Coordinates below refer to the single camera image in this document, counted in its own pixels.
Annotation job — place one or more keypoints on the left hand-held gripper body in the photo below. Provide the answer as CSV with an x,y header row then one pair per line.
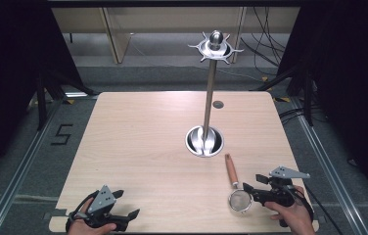
x,y
103,199

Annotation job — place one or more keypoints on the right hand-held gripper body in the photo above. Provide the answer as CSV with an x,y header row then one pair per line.
x,y
278,196

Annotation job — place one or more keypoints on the metal utensil rack stand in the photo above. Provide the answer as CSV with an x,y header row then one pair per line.
x,y
209,98

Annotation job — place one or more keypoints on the person's right hand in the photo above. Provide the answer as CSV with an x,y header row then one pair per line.
x,y
298,218

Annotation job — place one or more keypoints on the person's left hand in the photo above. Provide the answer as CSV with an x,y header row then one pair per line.
x,y
85,230

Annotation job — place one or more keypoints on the black metal stand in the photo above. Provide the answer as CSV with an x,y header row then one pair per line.
x,y
308,98
41,101

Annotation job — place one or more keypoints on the black curtain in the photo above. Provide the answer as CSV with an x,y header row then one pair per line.
x,y
351,81
12,81

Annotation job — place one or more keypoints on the beige wooden furniture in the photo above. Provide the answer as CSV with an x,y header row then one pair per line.
x,y
116,39

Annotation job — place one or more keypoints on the aluminium floor rail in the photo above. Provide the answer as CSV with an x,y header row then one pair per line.
x,y
332,176
15,182

